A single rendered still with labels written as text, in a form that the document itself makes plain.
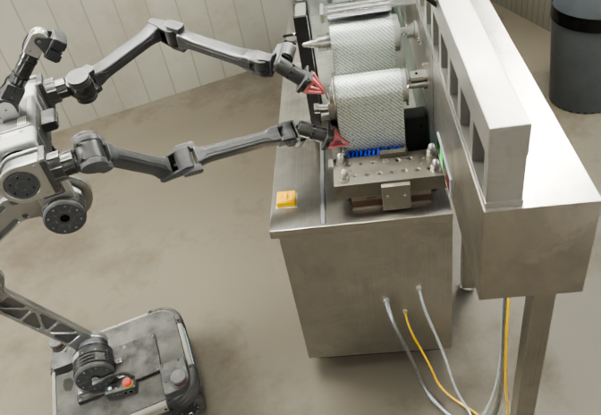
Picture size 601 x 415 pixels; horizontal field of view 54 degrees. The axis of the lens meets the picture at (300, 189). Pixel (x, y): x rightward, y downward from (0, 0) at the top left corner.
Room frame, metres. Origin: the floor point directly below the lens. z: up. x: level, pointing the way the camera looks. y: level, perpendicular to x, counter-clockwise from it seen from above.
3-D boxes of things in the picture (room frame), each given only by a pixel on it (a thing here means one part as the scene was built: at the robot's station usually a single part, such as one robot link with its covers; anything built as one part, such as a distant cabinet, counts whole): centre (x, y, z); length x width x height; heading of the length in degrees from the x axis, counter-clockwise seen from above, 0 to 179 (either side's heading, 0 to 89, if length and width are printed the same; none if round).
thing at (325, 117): (1.90, -0.16, 1.05); 0.06 x 0.05 x 0.31; 81
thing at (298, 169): (2.78, -0.37, 0.88); 2.52 x 0.66 x 0.04; 171
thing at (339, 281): (2.78, -0.38, 0.43); 2.52 x 0.64 x 0.86; 171
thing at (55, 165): (1.44, 0.66, 1.45); 0.09 x 0.08 x 0.12; 13
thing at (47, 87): (1.92, 0.77, 1.45); 0.09 x 0.08 x 0.12; 13
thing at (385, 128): (1.78, -0.30, 1.11); 0.23 x 0.01 x 0.18; 81
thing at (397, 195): (1.56, -0.33, 0.97); 0.10 x 0.03 x 0.11; 81
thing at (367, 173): (1.66, -0.33, 1.00); 0.40 x 0.16 x 0.06; 81
